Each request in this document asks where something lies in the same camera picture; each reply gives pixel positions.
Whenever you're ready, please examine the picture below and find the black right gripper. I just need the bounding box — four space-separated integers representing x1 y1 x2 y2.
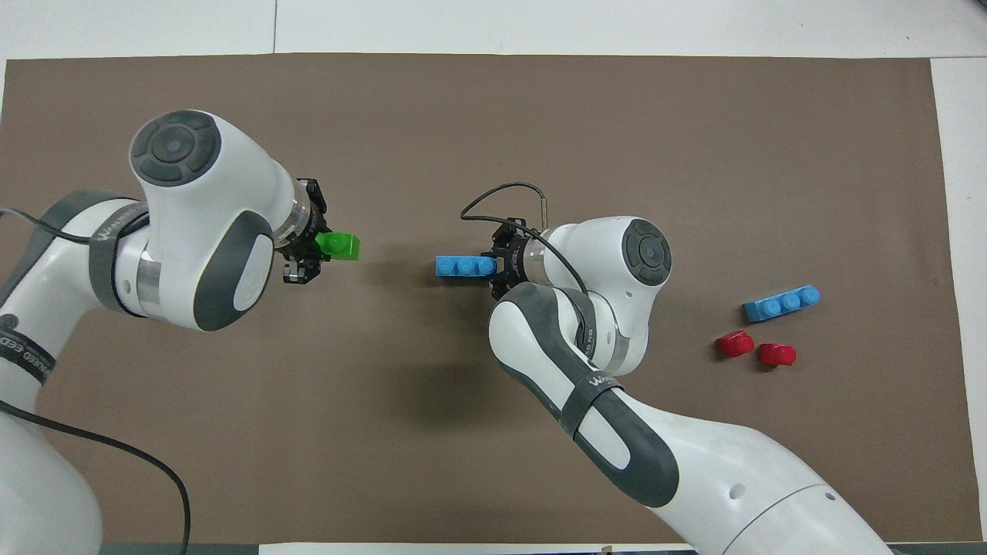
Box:
482 218 534 301

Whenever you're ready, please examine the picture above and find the brown paper table mat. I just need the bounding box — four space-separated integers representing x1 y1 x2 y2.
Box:
0 52 984 544

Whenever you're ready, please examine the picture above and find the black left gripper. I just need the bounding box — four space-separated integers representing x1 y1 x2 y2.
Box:
281 177 334 286

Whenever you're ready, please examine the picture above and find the green two-stud toy brick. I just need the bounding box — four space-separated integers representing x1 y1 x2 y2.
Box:
315 232 362 261

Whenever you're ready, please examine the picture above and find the blue three-stud toy brick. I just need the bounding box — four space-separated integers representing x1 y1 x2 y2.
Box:
743 284 821 324
435 254 499 279

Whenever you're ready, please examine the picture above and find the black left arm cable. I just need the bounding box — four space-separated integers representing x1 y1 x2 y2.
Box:
0 207 192 555

